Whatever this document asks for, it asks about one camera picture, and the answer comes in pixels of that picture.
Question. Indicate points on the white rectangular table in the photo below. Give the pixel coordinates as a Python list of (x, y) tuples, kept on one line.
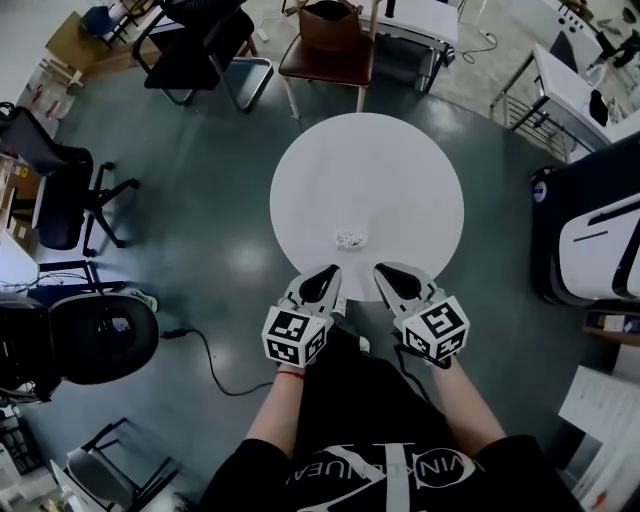
[(430, 20)]

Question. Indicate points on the white bag red print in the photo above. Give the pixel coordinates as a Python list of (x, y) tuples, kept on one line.
[(52, 102)]

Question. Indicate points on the white table metal rack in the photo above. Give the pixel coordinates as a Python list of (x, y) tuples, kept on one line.
[(560, 85)]

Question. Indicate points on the cardboard boxes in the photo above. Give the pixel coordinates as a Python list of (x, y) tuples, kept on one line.
[(15, 185)]

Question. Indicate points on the person's right white shoe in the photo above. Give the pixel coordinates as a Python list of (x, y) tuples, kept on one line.
[(364, 344)]

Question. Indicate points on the small wooden rack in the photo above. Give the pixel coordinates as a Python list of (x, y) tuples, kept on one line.
[(65, 75)]

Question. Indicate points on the person's black printed t-shirt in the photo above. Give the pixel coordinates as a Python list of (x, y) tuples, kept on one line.
[(240, 480)]

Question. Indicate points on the brown leather handbag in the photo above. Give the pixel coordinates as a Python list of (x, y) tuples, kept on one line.
[(330, 30)]

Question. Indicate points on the round white table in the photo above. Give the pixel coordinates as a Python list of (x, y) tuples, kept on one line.
[(365, 175)]

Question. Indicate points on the person's left white shoe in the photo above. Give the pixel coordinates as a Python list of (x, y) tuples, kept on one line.
[(340, 306)]

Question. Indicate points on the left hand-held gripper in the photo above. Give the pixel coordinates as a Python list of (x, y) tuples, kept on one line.
[(295, 337)]

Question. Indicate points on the black round padded shell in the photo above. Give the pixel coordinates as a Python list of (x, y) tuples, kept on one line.
[(105, 340)]

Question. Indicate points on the wooden shelf board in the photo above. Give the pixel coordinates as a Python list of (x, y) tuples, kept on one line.
[(610, 332)]

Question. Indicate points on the black bottle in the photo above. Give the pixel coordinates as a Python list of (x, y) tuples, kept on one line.
[(390, 5)]

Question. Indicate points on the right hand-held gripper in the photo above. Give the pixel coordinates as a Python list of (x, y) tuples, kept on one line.
[(435, 327)]

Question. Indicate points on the person's left forearm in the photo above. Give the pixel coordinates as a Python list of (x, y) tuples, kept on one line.
[(275, 415)]

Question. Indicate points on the black keyboard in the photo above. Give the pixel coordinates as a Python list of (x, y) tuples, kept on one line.
[(17, 445)]

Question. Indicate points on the person's right forearm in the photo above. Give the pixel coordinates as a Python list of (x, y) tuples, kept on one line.
[(465, 405)]

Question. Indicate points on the person's black trousers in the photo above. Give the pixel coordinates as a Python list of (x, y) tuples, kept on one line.
[(360, 400)]

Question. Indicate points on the person's white shoe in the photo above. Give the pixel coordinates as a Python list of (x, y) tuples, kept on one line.
[(364, 344), (340, 306)]

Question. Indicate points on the wooden chair brown seat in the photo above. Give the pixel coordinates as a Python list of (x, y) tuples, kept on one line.
[(325, 65)]

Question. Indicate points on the large black white machine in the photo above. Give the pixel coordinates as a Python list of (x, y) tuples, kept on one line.
[(590, 250)]

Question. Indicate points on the white paper sheets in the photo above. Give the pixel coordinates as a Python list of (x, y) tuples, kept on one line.
[(605, 405)]

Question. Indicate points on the blue chair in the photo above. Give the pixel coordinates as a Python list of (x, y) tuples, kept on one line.
[(97, 17)]

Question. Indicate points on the black mesh cantilever chair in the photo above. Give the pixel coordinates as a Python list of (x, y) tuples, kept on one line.
[(190, 55)]

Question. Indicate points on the white panel black dots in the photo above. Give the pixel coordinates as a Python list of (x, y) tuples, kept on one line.
[(575, 25)]

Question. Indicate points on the black wheeled office chair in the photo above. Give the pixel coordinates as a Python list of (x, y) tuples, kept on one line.
[(60, 200)]

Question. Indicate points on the grey chair black frame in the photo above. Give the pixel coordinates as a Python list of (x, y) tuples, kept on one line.
[(100, 475)]

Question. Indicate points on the black pouch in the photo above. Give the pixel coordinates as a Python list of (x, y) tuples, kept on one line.
[(598, 107)]

